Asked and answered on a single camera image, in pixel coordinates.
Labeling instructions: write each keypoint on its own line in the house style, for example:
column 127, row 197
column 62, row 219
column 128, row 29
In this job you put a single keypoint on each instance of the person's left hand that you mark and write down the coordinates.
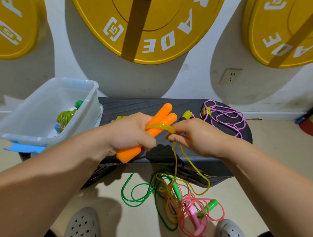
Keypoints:
column 129, row 132

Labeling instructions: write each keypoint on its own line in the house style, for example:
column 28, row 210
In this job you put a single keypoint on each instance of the person's right hand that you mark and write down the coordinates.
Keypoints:
column 200, row 136

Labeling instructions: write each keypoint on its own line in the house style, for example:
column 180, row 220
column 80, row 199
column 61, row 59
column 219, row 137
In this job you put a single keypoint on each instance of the clear plastic storage bin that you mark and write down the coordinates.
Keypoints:
column 39, row 110

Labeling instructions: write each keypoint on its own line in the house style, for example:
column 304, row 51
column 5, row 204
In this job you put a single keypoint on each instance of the person's right forearm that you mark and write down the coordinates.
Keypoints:
column 274, row 188

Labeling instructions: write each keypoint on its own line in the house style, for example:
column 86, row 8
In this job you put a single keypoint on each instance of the person's left forearm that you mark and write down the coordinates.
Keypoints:
column 49, row 185

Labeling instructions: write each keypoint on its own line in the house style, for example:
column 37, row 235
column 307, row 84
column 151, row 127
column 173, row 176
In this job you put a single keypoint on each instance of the person's left grey shoe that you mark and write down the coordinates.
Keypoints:
column 83, row 223

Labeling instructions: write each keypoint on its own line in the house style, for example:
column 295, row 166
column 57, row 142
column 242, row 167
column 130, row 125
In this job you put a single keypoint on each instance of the black aerobic step platform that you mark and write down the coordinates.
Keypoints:
column 127, row 105

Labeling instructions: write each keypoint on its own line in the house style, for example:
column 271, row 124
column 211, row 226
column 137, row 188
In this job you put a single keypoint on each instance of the translucent plastic lid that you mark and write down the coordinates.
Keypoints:
column 99, row 115

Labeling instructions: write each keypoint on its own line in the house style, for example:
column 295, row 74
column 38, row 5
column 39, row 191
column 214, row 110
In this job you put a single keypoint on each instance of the large yellow weight plate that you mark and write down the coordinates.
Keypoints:
column 166, row 34

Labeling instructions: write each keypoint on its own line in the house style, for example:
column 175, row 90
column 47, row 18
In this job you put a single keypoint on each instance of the blue plastic piece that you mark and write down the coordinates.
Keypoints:
column 24, row 147

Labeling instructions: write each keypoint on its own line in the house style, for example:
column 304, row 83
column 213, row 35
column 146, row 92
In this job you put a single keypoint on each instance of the red fire extinguisher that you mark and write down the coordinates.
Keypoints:
column 306, row 124

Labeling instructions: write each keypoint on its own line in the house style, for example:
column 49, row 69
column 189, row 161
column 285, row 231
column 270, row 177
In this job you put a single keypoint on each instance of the white wall socket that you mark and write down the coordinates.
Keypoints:
column 231, row 76

